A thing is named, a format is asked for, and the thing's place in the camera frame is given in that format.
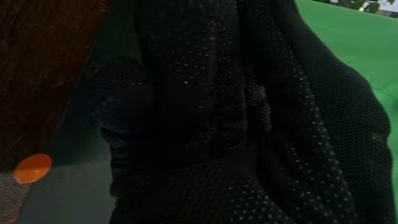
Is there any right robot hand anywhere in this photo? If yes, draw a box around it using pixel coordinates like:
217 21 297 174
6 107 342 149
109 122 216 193
88 0 398 224

